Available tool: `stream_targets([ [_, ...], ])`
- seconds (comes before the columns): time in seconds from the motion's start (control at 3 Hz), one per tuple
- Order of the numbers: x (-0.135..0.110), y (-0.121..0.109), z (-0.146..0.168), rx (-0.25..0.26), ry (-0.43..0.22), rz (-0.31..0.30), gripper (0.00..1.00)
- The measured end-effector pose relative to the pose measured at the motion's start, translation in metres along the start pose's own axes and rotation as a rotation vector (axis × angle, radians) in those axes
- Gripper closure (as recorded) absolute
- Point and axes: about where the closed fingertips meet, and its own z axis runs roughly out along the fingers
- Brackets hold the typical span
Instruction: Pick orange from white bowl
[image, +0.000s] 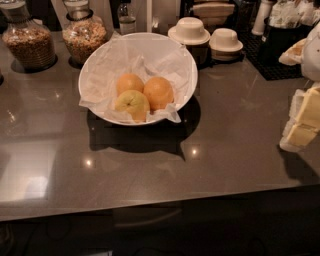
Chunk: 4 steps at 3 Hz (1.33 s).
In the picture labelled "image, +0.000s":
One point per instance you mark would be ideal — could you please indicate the small glass bottle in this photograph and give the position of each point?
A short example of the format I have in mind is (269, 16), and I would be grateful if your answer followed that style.
(126, 17)

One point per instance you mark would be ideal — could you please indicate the black container with packets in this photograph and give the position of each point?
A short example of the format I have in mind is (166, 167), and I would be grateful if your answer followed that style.
(289, 22)

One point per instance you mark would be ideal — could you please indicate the glass cereal jar left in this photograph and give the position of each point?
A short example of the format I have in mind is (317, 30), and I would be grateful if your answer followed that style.
(29, 42)

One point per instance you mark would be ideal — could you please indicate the yellowish orange front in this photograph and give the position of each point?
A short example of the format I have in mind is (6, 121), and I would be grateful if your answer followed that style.
(135, 103)

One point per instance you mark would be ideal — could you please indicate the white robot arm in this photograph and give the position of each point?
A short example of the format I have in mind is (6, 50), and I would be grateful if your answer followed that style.
(310, 58)

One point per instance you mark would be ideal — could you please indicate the glass cereal jar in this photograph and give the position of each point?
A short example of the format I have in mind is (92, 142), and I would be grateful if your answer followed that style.
(29, 42)
(84, 32)

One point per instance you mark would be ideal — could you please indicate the white paper liner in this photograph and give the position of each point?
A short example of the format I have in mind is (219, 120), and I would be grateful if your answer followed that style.
(106, 73)

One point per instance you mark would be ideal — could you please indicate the white lidded pot right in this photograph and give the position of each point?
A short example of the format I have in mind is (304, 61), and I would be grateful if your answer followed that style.
(225, 45)

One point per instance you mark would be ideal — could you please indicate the black rubber mat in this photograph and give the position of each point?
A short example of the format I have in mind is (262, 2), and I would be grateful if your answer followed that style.
(273, 71)

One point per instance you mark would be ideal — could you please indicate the white lidded pot left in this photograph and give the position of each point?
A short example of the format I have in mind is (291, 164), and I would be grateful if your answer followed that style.
(190, 32)

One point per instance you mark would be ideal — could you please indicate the white bowl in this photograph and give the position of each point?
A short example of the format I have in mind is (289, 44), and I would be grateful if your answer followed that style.
(156, 46)

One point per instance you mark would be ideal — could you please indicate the white cylinder bottle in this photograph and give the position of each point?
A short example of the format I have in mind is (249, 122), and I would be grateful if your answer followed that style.
(263, 12)

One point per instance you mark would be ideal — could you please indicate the glass cereal jar middle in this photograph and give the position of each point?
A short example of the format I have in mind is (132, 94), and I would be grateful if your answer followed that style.
(84, 32)

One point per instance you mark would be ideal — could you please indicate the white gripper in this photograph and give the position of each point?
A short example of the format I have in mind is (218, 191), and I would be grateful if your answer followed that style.
(312, 55)

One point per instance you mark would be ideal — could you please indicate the white lidded pot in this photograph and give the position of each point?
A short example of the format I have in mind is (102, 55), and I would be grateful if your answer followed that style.
(190, 32)
(225, 45)

